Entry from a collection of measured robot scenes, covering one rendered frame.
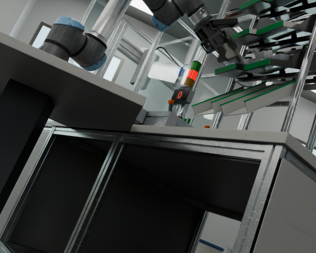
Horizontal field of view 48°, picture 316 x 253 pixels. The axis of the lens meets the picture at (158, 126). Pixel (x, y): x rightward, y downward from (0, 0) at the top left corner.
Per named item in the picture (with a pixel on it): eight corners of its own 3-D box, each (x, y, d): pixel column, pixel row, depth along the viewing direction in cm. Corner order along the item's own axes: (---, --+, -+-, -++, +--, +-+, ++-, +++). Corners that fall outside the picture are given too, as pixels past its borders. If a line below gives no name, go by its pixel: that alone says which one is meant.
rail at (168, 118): (161, 134, 134) (171, 109, 137) (66, 127, 205) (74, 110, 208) (171, 140, 137) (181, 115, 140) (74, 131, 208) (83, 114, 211)
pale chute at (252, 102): (248, 113, 117) (245, 100, 116) (223, 116, 128) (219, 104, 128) (303, 90, 130) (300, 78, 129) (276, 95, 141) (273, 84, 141)
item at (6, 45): (-102, -3, 93) (-96, -12, 94) (-8, 94, 180) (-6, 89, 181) (143, 106, 99) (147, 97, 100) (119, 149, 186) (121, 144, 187)
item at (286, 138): (284, 143, 83) (288, 131, 84) (50, 125, 202) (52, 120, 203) (443, 274, 160) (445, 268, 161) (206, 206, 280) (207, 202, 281)
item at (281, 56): (278, 69, 131) (278, 49, 131) (269, 71, 134) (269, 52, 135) (294, 71, 135) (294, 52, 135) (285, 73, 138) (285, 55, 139)
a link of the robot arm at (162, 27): (142, 8, 136) (165, -11, 134) (157, 26, 144) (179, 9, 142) (149, 18, 131) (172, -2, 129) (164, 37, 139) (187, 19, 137)
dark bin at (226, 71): (235, 69, 135) (235, 49, 135) (214, 75, 146) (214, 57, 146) (288, 76, 148) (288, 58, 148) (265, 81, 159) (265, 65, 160)
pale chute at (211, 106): (215, 113, 129) (211, 101, 128) (194, 116, 140) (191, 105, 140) (268, 92, 141) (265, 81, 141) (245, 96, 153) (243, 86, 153)
